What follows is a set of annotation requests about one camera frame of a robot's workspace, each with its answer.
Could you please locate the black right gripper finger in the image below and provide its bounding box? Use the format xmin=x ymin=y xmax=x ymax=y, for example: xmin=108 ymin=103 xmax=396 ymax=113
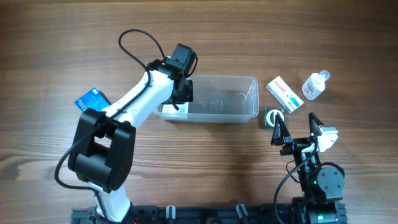
xmin=271 ymin=114 xmax=292 ymax=146
xmin=308 ymin=112 xmax=323 ymax=136

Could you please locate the white medicine box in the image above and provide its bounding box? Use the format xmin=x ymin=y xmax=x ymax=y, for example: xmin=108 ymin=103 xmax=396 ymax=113
xmin=162 ymin=102 xmax=189 ymax=114

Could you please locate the blue medicine box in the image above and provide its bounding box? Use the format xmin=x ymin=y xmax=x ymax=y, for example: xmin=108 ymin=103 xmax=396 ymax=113
xmin=75 ymin=88 xmax=111 ymax=112

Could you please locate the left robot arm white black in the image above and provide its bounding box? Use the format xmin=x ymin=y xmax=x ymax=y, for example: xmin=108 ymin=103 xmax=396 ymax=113
xmin=64 ymin=44 xmax=197 ymax=223

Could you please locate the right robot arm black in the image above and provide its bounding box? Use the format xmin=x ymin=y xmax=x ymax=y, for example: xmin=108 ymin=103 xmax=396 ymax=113
xmin=271 ymin=113 xmax=348 ymax=223

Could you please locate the clear plastic container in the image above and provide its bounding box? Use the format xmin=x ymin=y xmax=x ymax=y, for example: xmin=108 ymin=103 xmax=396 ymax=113
xmin=154 ymin=75 xmax=259 ymax=123

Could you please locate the green round tin box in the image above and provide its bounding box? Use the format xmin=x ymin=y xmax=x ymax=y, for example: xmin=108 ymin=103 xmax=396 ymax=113
xmin=264 ymin=108 xmax=285 ymax=129

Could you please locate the white Panadol box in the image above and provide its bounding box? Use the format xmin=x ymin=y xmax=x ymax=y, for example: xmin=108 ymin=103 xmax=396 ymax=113
xmin=266 ymin=77 xmax=303 ymax=114

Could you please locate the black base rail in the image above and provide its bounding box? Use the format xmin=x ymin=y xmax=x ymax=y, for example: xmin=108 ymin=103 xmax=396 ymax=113
xmin=70 ymin=203 xmax=348 ymax=224

